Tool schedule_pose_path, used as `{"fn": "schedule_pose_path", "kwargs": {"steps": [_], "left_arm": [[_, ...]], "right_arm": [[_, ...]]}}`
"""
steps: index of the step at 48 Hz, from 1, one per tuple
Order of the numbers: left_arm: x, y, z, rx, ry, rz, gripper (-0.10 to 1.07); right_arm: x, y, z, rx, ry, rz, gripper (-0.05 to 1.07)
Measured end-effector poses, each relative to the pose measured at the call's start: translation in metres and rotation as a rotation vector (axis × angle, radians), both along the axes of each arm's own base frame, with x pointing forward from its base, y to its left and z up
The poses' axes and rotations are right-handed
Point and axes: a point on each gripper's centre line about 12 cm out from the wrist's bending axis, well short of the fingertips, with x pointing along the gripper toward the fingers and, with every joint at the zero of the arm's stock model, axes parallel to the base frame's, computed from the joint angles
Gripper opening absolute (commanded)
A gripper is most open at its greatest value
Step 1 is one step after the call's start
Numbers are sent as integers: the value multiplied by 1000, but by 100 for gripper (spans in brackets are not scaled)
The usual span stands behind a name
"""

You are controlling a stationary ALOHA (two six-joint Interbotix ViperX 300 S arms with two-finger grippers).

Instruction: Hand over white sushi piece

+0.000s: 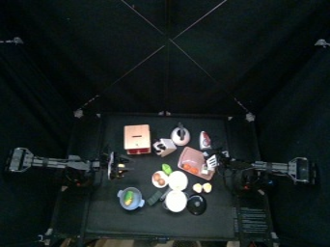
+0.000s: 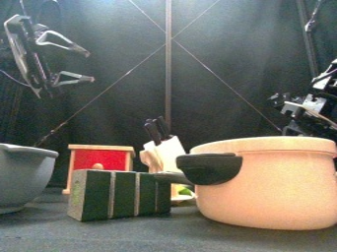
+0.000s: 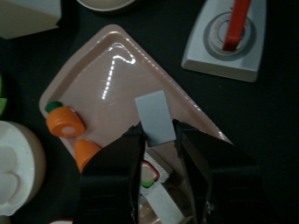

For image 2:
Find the red wooden drawer box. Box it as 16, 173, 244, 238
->
61, 144, 136, 196

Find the white knife block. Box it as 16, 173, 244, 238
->
137, 135, 188, 175

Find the grey bowl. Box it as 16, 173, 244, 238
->
0, 143, 60, 216

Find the green toy fruit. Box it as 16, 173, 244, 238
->
176, 185, 195, 197

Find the green striped block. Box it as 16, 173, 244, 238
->
65, 168, 172, 222

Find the white plate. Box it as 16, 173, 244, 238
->
170, 192, 198, 207

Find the thin diagonal brace wire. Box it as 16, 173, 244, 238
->
125, 0, 283, 133
33, 0, 222, 148

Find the slanted dark frame pole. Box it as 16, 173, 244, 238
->
294, 0, 319, 80

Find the vertical metal frame pole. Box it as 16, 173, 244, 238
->
164, 0, 174, 132

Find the cream pot with black handle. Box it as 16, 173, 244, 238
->
175, 136, 337, 231

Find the black handled knife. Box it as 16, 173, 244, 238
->
155, 115, 174, 141
143, 118, 163, 147

